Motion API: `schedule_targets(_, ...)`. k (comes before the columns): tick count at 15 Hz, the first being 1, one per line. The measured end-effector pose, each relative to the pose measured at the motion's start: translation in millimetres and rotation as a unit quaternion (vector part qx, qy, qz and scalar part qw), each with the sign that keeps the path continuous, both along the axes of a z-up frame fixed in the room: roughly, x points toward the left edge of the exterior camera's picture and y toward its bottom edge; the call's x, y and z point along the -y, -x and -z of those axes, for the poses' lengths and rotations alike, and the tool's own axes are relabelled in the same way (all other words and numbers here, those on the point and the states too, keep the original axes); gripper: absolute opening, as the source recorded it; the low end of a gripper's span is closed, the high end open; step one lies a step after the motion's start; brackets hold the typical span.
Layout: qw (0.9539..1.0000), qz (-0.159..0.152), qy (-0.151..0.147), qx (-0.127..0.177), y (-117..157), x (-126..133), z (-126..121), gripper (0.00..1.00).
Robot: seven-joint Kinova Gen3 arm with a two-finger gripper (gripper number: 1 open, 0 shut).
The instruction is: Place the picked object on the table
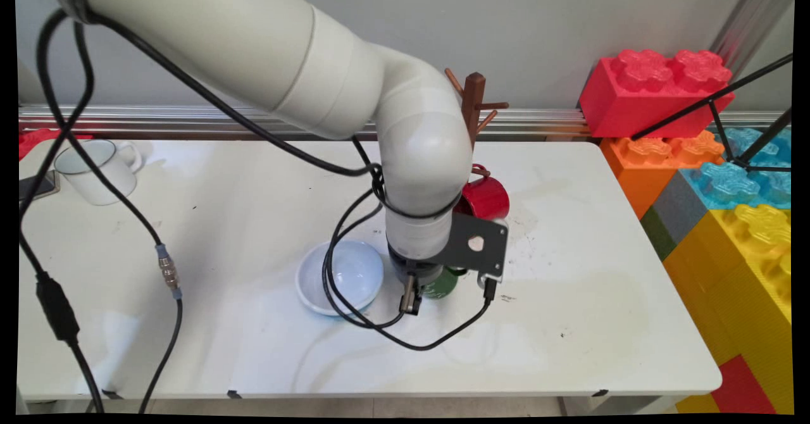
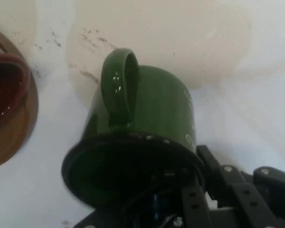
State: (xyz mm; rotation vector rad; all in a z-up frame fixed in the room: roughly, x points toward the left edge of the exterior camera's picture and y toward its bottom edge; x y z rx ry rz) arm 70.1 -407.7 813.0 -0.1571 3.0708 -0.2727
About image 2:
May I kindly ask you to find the brown wooden mug tree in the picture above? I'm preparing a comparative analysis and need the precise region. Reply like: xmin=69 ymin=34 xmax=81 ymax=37
xmin=0 ymin=25 xmax=39 ymax=170

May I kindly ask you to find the red mug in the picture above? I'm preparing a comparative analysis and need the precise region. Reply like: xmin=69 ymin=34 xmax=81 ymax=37
xmin=0 ymin=53 xmax=30 ymax=124

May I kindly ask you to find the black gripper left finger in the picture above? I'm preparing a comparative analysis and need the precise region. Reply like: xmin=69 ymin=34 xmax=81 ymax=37
xmin=180 ymin=168 xmax=212 ymax=228

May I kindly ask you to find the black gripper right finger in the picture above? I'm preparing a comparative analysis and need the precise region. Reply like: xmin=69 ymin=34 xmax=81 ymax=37
xmin=195 ymin=144 xmax=285 ymax=228

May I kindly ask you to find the green enamel mug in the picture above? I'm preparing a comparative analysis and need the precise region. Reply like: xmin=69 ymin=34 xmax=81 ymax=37
xmin=60 ymin=47 xmax=206 ymax=209

